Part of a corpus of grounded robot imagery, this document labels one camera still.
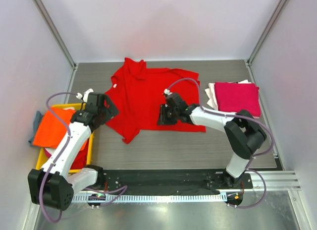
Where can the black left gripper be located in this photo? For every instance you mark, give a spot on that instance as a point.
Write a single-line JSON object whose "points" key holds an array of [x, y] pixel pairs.
{"points": [[111, 111]]}

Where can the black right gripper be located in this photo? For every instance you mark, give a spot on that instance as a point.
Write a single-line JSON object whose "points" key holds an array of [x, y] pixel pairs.
{"points": [[164, 114]]}

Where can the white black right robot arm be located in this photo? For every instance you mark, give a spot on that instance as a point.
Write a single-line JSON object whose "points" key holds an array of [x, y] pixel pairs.
{"points": [[244, 133]]}

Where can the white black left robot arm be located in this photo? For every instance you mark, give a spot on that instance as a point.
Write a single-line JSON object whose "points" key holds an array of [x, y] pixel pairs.
{"points": [[51, 185]]}

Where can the yellow plastic bin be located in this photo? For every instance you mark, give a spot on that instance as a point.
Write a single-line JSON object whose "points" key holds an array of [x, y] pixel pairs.
{"points": [[45, 153]]}

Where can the dark red t-shirt in bin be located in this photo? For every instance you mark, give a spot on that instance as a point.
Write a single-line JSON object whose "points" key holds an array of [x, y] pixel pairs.
{"points": [[81, 158]]}

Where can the orange t-shirt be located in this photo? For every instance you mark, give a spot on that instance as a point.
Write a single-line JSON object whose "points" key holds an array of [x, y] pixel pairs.
{"points": [[51, 130]]}

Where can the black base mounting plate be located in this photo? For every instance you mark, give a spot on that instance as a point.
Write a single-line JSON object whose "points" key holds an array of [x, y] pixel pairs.
{"points": [[172, 182]]}

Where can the grey t-shirt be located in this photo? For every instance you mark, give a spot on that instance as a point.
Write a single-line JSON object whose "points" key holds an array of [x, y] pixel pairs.
{"points": [[36, 123]]}

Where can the folded magenta t-shirt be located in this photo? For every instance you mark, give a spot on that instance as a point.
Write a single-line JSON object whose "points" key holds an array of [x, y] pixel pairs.
{"points": [[234, 97]]}

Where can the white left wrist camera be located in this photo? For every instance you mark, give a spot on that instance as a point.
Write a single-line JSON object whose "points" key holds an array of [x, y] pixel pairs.
{"points": [[84, 97]]}

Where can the white slotted cable duct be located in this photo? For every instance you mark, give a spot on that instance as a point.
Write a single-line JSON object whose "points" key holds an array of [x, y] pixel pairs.
{"points": [[89, 197]]}

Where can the left aluminium frame post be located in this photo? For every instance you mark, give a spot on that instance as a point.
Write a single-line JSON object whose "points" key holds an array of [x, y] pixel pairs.
{"points": [[54, 31]]}

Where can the aluminium frame post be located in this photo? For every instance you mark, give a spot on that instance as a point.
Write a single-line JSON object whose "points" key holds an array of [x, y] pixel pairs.
{"points": [[267, 30], [54, 31]]}

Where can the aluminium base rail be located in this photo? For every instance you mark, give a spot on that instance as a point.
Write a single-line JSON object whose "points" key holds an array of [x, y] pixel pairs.
{"points": [[273, 180]]}

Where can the right aluminium frame post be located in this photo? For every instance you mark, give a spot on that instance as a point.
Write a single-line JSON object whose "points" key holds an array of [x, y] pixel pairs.
{"points": [[267, 30]]}

